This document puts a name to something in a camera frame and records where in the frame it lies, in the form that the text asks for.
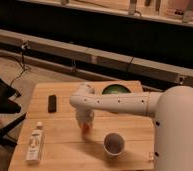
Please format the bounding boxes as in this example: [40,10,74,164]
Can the orange pepper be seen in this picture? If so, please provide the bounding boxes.
[81,124,91,134]

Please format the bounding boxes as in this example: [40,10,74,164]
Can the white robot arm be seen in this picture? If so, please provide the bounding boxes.
[69,83,193,171]

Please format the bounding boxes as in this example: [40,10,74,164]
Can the black rectangular block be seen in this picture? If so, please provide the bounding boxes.
[48,95,56,113]

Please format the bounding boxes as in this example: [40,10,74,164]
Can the green bowl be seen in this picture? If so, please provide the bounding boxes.
[102,84,130,94]

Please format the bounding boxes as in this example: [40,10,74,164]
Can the white paper cup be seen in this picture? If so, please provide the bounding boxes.
[103,133,125,158]

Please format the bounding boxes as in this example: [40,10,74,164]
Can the white plastic bottle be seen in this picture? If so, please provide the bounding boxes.
[26,122,44,164]

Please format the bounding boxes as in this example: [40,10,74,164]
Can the black chair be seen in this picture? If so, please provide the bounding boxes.
[0,64,27,164]

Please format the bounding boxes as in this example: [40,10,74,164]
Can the black cable on floor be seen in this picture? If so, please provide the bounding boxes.
[0,42,32,88]

